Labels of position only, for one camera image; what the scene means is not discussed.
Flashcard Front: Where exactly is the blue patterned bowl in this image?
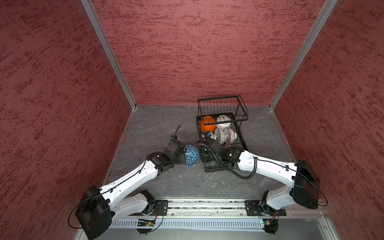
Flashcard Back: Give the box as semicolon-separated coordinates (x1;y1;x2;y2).
184;145;200;167

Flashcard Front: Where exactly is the grey green patterned bowl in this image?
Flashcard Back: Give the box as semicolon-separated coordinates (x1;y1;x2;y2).
214;128;226;145

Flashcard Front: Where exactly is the white lattice patterned bowl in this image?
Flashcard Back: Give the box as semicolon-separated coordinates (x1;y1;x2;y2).
224;128;237;144

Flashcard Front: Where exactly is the orange square bowl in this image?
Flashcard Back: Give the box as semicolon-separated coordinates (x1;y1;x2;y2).
200;116;216;134

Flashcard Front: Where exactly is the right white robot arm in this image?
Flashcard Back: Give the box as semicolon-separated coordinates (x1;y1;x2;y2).
197;138;320;216

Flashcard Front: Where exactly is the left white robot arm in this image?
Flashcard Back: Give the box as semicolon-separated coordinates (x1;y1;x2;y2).
72;140;193;240

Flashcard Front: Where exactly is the left corner aluminium profile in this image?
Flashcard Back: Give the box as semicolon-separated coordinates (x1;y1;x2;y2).
81;0;137;111

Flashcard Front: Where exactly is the corner aluminium profile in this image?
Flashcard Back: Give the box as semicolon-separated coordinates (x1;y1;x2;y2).
81;0;137;111
269;0;338;112

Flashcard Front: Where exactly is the right corner aluminium profile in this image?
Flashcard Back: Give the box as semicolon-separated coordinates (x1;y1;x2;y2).
269;0;338;112

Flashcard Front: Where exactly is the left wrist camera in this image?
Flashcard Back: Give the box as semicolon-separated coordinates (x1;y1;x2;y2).
170;135;178;142

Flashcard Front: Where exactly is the black wire dish rack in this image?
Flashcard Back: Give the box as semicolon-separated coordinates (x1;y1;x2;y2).
196;95;249;173

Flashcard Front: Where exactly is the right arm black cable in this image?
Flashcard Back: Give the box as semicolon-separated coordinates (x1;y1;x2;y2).
194;142;259;181

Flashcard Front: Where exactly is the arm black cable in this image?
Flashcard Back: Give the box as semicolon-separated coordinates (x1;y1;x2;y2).
194;142;259;181
67;125;182;229

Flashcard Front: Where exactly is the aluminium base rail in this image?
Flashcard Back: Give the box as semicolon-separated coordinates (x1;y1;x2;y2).
85;197;329;217

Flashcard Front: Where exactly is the perforated cable duct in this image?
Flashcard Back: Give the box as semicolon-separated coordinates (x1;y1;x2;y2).
110;218;264;231

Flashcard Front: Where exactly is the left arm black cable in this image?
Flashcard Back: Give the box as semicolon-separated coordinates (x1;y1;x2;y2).
67;125;182;229

